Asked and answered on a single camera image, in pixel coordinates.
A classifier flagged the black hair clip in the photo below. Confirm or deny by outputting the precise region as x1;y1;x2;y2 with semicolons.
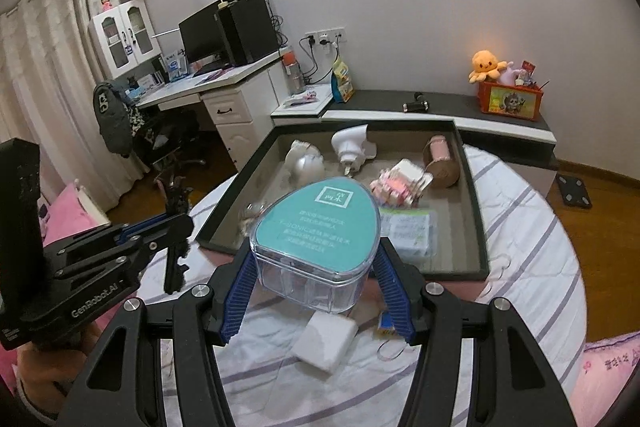
158;174;192;295

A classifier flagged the packaged wipes pack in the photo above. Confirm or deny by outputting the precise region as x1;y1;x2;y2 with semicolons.
380;207;435;258

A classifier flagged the small white box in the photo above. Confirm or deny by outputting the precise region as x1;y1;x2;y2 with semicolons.
292;311;358;374

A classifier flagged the teal lid clear container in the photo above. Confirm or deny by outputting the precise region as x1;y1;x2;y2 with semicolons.
250;176;381;313

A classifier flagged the white silver rabbit figure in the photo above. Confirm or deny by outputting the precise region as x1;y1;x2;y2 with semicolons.
284;140;324;188

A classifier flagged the pink white block model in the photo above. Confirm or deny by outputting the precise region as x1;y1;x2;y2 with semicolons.
370;158;434;208

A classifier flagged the rose gold round tin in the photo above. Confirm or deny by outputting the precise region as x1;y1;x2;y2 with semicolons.
423;134;460;188

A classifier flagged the white cup-shaped device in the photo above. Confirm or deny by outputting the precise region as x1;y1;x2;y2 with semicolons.
331;124;378;176

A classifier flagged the blue gold rectangular box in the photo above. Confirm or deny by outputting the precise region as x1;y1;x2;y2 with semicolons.
376;310;399;338

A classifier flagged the person's left hand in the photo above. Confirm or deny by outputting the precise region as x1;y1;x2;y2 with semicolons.
16;322;102;426

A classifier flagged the black office chair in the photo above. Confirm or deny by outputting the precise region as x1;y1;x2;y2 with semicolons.
132;108;206;183

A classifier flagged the grey hoodie on chair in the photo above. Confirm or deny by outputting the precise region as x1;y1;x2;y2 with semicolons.
92;82;144;158

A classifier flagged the white computer desk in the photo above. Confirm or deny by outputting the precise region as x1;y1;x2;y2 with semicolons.
137;50;288;170

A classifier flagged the beige curtain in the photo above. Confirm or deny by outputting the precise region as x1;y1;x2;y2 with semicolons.
1;0;144;210

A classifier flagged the white hutch cabinet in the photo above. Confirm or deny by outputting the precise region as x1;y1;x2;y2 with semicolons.
89;0;162;80

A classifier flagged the white low side cabinet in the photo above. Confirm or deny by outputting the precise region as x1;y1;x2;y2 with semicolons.
270;83;333;126

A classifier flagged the black computer monitor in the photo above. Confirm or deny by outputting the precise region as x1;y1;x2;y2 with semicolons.
179;1;229;72

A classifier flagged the black floor scale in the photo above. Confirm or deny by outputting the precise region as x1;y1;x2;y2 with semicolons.
555;173;592;209

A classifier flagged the pink box with black rim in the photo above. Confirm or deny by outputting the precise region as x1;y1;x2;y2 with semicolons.
196;120;489;282

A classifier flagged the orange-lid water bottle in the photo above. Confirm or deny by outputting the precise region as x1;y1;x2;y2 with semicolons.
282;51;305;94

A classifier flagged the black computer tower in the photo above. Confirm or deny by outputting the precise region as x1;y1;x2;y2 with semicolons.
217;0;280;66

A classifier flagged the pink doll on cabinet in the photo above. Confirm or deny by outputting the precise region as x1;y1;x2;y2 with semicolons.
101;0;114;12

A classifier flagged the yellow blue snack bag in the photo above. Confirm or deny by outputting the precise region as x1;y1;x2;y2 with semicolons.
331;56;355;103

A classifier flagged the small black object on bench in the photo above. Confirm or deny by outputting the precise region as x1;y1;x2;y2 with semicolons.
402;92;430;114

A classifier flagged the red cartoon storage box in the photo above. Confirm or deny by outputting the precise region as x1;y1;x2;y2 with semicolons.
476;81;544;121

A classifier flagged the orange octopus plush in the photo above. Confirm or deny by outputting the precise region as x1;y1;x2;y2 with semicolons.
469;50;508;83

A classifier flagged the white bed frame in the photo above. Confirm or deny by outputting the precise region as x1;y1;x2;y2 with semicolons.
74;179;111;225

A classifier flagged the white wall power strip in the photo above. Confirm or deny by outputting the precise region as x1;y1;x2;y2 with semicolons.
305;27;347;44

